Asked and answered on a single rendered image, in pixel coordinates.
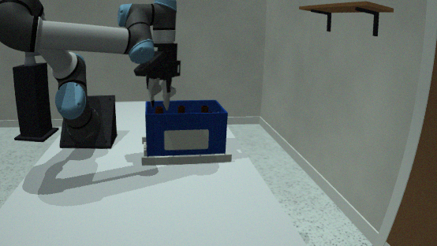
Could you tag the blue crate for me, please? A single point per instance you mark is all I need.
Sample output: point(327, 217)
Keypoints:
point(194, 133)

